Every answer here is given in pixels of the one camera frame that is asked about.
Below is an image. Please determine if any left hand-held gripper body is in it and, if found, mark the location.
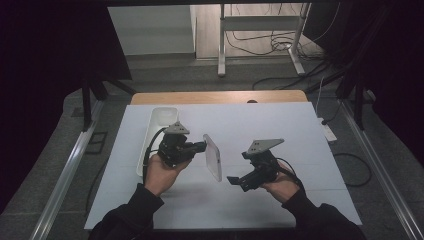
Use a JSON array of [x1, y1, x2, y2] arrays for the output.
[[157, 121, 198, 168]]

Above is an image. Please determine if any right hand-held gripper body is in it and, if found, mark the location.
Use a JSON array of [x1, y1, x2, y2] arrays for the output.
[[238, 138, 286, 193]]

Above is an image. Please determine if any iridescent pink phone case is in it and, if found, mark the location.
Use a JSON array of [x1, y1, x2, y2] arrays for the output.
[[202, 133, 224, 183]]

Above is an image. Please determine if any white plastic storage bin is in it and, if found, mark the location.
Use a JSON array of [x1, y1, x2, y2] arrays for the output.
[[135, 106, 180, 178]]

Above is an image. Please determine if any person's left hand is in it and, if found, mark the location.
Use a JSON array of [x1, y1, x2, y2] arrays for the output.
[[143, 153, 193, 197]]

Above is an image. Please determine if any person's right hand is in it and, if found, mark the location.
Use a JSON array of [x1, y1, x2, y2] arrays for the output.
[[259, 161, 301, 205]]

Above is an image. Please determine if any wooden table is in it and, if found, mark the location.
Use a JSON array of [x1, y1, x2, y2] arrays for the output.
[[129, 89, 309, 106]]

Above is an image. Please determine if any white table cover board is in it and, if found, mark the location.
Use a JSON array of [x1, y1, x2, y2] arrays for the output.
[[83, 101, 363, 231]]

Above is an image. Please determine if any white power strip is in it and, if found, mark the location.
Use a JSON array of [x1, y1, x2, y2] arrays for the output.
[[318, 117, 339, 143]]

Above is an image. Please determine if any black metal stand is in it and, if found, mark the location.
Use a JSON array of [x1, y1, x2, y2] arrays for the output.
[[304, 68, 368, 132], [80, 74, 138, 132]]

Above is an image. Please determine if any white cabinet panel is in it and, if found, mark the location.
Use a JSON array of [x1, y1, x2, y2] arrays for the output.
[[107, 4, 197, 57]]

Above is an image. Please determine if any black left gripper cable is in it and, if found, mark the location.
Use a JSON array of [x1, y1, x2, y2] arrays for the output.
[[141, 126, 168, 185]]

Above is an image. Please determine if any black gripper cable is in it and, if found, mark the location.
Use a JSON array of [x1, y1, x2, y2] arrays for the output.
[[275, 156, 306, 193], [141, 126, 168, 185]]

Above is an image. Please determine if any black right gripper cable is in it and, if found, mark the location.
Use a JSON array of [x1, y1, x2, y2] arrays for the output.
[[275, 156, 306, 193]]

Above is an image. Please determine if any thin white cable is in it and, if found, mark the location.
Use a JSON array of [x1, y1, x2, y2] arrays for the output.
[[315, 75, 326, 118]]

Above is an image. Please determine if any white metal desk frame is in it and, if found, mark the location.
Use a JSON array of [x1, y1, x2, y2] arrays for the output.
[[217, 2, 313, 78]]

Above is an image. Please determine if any black looped floor cable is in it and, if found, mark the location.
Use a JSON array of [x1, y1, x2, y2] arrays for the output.
[[333, 152, 373, 188]]

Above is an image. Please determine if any aluminium frame rail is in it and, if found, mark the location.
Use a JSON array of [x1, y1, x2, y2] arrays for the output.
[[29, 99, 106, 240], [339, 99, 424, 240]]

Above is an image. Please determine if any tangle of black floor cables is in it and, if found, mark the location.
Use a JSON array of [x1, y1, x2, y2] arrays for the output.
[[224, 3, 344, 92]]

